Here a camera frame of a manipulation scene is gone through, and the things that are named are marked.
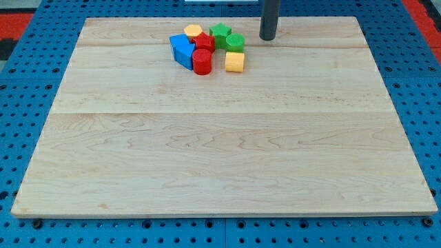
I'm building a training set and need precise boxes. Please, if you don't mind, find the yellow cube block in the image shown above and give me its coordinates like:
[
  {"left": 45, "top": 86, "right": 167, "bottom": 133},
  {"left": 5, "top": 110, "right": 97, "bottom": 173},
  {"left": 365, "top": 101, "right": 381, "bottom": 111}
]
[{"left": 225, "top": 52, "right": 245, "bottom": 72}]

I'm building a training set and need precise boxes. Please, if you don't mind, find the red cylinder block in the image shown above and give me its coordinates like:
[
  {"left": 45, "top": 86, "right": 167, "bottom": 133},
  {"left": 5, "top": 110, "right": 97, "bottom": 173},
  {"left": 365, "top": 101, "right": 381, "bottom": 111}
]
[{"left": 192, "top": 48, "right": 212, "bottom": 75}]

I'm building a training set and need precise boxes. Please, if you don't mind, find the blue triangle block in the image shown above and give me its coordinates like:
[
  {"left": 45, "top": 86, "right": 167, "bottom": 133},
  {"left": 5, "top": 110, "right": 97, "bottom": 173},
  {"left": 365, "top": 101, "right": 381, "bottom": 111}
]
[{"left": 174, "top": 43, "right": 195, "bottom": 70}]

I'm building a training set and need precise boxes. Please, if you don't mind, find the green cylinder block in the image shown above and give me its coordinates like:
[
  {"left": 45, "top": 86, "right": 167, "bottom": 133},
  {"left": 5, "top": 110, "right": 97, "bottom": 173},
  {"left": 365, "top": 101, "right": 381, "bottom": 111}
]
[{"left": 225, "top": 33, "right": 245, "bottom": 53}]

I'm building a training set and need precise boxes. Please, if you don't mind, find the red star block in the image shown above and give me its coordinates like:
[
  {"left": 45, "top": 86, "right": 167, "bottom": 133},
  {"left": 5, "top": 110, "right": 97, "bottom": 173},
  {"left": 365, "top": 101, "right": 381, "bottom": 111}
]
[{"left": 191, "top": 32, "right": 216, "bottom": 53}]

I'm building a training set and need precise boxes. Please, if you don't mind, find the blue cube block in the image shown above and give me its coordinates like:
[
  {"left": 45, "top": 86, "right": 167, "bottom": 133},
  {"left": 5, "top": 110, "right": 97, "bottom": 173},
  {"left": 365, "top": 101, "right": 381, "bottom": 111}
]
[{"left": 169, "top": 34, "right": 189, "bottom": 57}]

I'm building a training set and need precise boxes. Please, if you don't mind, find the light wooden board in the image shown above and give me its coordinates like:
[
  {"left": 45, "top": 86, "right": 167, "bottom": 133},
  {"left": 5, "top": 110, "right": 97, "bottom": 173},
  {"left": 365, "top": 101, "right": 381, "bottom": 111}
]
[{"left": 11, "top": 17, "right": 438, "bottom": 219}]

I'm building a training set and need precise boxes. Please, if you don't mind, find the green star block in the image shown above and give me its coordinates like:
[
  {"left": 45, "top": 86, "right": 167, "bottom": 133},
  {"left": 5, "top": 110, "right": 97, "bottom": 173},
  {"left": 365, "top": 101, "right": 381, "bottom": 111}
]
[{"left": 209, "top": 23, "right": 232, "bottom": 50}]

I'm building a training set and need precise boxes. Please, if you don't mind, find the yellow hexagon block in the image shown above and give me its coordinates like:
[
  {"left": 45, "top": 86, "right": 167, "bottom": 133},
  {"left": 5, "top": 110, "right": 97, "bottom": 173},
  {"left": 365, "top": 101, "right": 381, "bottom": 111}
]
[{"left": 183, "top": 24, "right": 203, "bottom": 41}]

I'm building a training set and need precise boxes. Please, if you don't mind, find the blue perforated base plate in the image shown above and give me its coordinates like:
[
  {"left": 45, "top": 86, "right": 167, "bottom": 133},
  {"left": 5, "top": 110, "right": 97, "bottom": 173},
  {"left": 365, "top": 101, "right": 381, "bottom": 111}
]
[{"left": 1, "top": 0, "right": 440, "bottom": 247}]

